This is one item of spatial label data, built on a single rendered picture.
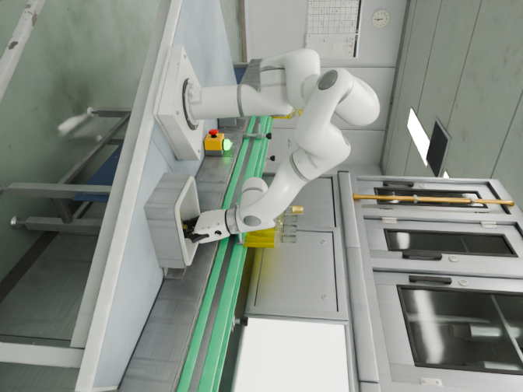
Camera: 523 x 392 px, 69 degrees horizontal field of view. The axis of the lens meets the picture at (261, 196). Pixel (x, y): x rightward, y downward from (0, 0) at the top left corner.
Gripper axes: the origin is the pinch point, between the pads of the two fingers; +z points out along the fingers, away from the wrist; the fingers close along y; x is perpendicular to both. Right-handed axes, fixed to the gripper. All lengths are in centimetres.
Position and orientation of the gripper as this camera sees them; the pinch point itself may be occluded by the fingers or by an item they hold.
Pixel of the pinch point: (183, 229)
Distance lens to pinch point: 117.9
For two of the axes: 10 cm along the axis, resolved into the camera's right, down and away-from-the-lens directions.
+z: -9.5, 1.8, 2.5
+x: -2.8, -8.2, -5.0
